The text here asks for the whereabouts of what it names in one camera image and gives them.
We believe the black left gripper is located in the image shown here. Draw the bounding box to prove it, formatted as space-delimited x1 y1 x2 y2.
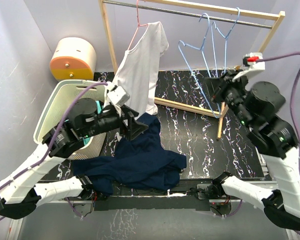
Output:
81 104 148 139

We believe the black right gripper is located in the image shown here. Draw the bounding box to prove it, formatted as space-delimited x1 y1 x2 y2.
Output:
204 70 254 129

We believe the navy blue t shirt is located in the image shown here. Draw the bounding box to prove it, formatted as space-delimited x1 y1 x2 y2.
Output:
72 113 187 196

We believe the light blue wire hanger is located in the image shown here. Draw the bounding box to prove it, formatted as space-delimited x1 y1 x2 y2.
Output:
210 7 241 73

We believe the teal t shirt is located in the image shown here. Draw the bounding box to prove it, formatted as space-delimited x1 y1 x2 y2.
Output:
66 97 104 146

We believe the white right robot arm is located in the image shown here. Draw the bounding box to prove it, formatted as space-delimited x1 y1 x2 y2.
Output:
205 70 300 232

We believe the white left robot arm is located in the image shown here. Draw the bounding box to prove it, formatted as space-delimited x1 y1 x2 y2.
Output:
0 98 148 220

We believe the white t shirt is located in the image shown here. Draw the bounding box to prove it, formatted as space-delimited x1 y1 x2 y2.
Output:
113 21 169 120

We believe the cream laundry basket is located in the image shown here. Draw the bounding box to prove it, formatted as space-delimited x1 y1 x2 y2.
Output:
33 79 106 160

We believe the cream orange drawer cabinet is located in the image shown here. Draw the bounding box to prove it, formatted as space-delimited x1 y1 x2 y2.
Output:
50 37 97 81

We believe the wooden clothes rack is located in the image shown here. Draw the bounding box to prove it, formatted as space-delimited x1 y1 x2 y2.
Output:
99 0 285 140

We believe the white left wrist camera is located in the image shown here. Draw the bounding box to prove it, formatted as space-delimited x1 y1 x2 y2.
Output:
105 81 130 117

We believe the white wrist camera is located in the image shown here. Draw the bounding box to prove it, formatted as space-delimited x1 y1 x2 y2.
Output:
232 52 265 82
105 81 130 117

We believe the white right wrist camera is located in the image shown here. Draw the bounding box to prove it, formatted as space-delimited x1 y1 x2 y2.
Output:
232 52 265 82

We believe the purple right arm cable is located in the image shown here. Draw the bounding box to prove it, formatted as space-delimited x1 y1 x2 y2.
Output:
224 51 300 240

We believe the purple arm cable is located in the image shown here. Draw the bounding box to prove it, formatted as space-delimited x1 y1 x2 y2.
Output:
0 81 113 227
224 51 300 240

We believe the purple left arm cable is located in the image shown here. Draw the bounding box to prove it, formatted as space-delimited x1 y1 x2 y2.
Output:
0 81 113 227

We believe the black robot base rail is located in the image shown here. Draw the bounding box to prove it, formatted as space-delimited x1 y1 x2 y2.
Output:
64 178 240 212

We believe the pink wire hanger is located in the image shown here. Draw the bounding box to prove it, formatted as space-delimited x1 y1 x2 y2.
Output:
127 0 150 51

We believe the aluminium frame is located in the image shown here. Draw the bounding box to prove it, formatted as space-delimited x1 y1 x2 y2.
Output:
7 147 300 240

